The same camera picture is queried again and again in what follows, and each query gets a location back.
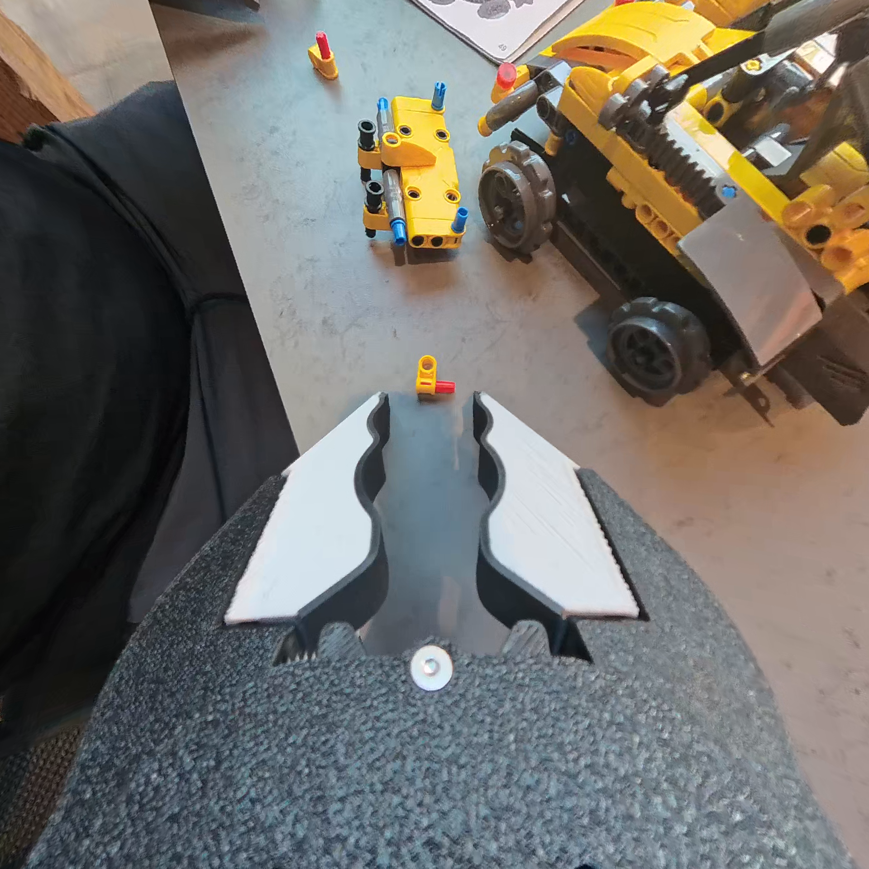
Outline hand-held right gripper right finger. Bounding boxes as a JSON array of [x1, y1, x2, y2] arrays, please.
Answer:
[[472, 390, 642, 656]]

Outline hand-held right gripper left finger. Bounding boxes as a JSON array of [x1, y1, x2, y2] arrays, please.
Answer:
[[223, 390, 392, 653]]

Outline yellow brick subassembly blue pins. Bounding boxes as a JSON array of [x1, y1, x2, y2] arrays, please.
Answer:
[[356, 81, 471, 251]]

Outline grey desk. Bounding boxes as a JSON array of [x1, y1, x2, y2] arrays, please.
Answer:
[[149, 0, 869, 850]]

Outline person's dark clothed body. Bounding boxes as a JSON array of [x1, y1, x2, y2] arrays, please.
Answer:
[[0, 81, 300, 748]]

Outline yellow toy brick car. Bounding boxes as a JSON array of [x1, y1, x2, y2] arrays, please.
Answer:
[[475, 0, 869, 429]]

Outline black mesh seat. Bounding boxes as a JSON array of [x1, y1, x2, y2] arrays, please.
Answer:
[[0, 723, 92, 869]]

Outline brick instruction booklet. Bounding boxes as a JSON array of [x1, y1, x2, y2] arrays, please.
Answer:
[[407, 0, 588, 67]]

